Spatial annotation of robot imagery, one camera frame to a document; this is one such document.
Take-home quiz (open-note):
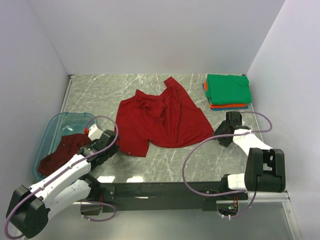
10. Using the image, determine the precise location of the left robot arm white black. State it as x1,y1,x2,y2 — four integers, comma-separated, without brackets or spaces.
4,129,119,240

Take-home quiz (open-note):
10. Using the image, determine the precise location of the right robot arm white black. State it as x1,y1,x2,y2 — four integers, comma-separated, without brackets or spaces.
213,111,286,200

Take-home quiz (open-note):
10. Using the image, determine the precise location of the folded blue t shirt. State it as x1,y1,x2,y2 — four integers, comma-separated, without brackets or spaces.
202,82,249,111

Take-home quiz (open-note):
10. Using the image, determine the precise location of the folded orange t shirt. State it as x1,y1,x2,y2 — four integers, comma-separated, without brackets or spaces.
206,97,249,111

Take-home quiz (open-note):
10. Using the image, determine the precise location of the folded green t shirt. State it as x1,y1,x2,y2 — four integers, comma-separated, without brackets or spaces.
206,74,252,105

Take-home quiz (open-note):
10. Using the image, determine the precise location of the dark red t shirt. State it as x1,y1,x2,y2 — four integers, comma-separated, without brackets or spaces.
37,133,91,177

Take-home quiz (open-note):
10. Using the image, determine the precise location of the clear blue plastic bin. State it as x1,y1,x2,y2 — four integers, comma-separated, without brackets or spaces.
32,112,98,182

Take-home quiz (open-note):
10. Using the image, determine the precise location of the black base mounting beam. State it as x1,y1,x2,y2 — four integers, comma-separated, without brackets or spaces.
85,182,249,211

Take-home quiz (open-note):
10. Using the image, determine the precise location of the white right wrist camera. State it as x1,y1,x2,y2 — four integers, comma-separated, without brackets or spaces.
239,120,250,130

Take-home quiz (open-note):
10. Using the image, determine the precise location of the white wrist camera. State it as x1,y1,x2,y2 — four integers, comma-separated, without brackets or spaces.
84,123,103,141
239,120,250,130

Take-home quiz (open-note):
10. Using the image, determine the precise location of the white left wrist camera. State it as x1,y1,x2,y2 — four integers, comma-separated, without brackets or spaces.
84,123,103,141

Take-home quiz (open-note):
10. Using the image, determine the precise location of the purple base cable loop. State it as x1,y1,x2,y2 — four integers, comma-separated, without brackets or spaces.
82,201,119,223

